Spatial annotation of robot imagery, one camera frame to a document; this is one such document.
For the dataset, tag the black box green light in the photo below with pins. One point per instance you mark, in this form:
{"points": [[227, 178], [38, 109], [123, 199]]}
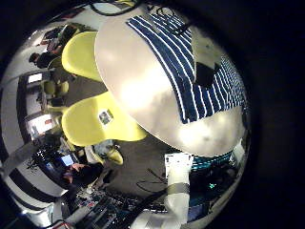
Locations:
{"points": [[211, 185]]}

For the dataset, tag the navy white striped cloth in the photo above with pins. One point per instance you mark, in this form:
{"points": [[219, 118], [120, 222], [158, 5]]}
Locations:
{"points": [[178, 63]]}

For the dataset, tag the large white-screen monitor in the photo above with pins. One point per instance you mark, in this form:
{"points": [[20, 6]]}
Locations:
{"points": [[40, 124]]}

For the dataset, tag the seated person dark clothes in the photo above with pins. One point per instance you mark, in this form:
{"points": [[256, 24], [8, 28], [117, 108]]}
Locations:
{"points": [[43, 59]]}

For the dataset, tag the red wall poster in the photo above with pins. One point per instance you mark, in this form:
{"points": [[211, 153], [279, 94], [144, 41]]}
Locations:
{"points": [[72, 13]]}

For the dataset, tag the plain yellow chair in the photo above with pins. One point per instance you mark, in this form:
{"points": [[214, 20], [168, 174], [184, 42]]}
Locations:
{"points": [[79, 55]]}

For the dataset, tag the small white-screen monitor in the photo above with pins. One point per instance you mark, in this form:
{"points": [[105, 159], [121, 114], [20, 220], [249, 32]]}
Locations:
{"points": [[35, 78]]}

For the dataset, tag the blue-screen laptop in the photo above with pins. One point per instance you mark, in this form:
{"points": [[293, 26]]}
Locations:
{"points": [[67, 160]]}

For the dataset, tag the teal table frame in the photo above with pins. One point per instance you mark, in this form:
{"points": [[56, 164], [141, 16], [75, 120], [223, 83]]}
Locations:
{"points": [[209, 160]]}

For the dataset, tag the square marker sticker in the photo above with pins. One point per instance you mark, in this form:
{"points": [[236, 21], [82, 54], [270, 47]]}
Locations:
{"points": [[105, 116]]}

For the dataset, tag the person at laptop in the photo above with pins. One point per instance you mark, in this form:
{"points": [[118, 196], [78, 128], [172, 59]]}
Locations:
{"points": [[81, 173]]}

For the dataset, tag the olive office chair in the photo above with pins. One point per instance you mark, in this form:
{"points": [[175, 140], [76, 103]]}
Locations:
{"points": [[56, 87]]}

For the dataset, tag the yellow chair with sticker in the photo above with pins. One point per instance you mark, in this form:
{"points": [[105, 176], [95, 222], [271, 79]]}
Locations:
{"points": [[92, 124]]}

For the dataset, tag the small yellow-green chair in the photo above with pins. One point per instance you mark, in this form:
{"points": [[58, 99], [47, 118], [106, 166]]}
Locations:
{"points": [[114, 155]]}

